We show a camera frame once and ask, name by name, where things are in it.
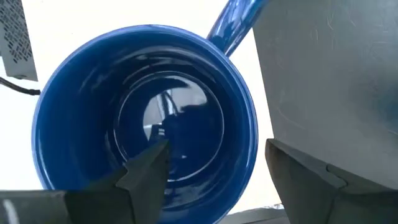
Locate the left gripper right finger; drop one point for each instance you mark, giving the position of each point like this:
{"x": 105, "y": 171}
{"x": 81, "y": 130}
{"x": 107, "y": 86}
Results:
{"x": 311, "y": 193}

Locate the dark blue ceramic mug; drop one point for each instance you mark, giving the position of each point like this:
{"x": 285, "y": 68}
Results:
{"x": 93, "y": 109}

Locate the black perforated computer case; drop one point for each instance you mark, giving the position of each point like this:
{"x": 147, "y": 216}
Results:
{"x": 17, "y": 37}

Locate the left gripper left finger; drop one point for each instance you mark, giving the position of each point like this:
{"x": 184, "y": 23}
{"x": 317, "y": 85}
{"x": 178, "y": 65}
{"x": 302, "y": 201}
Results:
{"x": 140, "y": 193}

